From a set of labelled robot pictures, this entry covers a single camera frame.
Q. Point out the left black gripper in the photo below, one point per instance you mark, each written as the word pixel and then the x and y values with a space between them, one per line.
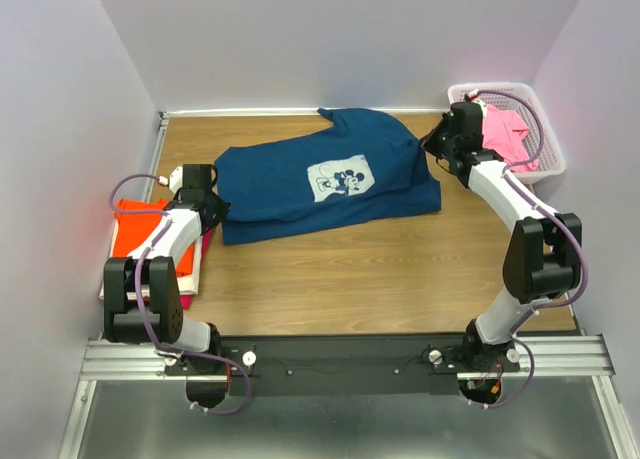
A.
pixel 222 209

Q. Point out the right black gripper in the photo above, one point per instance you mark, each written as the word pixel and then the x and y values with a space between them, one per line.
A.
pixel 429 142

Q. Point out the navy blue printed t-shirt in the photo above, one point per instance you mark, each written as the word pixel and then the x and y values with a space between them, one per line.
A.
pixel 367 165

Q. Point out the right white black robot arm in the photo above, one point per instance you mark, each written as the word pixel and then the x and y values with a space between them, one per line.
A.
pixel 542 261

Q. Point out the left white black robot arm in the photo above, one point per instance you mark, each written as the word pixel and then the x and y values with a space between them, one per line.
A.
pixel 141 296

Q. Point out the pink t-shirt in basket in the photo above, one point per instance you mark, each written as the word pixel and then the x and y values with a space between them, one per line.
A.
pixel 504 131

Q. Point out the orange folded t-shirt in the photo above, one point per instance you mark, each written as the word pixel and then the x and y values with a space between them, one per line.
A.
pixel 133 230

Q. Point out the white plastic laundry basket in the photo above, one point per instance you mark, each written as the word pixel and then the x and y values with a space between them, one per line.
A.
pixel 541 143

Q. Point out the magenta folded t-shirt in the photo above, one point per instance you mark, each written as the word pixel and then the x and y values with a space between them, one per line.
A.
pixel 189 268

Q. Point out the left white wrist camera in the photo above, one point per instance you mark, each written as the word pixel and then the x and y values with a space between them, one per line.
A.
pixel 174 181

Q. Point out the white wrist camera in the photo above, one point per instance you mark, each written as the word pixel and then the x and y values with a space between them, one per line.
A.
pixel 174 181
pixel 474 97

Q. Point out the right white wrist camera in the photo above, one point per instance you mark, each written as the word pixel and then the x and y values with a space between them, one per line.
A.
pixel 474 97

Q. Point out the black mounting base plate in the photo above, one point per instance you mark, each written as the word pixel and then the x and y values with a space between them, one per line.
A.
pixel 347 365

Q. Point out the aluminium extrusion rail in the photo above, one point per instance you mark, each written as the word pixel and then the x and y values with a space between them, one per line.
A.
pixel 544 356

